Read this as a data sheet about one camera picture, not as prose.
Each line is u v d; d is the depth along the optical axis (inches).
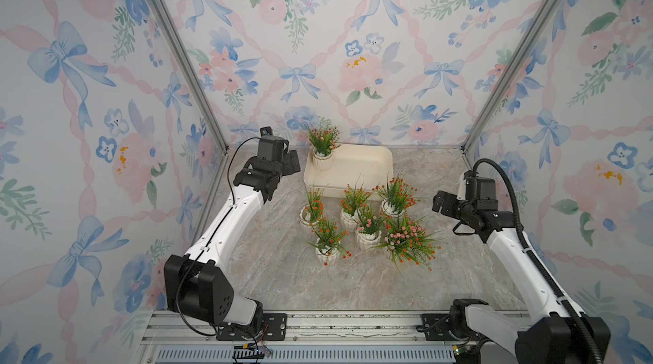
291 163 29.3
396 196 34.5
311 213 34.6
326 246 32.2
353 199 34.6
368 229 32.1
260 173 23.0
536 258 18.2
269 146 23.1
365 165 43.6
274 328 29.1
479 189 23.5
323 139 40.5
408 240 29.8
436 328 28.8
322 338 28.8
